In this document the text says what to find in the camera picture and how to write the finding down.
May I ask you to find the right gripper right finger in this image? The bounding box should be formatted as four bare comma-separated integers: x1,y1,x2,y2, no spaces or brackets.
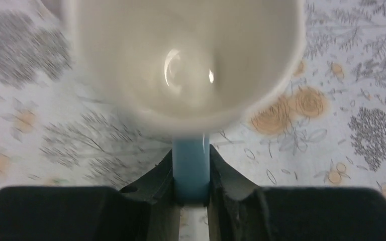
208,147,386,240

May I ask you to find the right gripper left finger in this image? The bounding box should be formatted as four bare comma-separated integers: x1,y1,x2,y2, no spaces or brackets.
0,153,180,240

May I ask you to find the light blue mug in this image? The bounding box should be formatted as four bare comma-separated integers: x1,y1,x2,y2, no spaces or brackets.
62,1,306,204

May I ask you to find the floral table cloth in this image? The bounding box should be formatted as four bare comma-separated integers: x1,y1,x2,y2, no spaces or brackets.
0,1,386,240

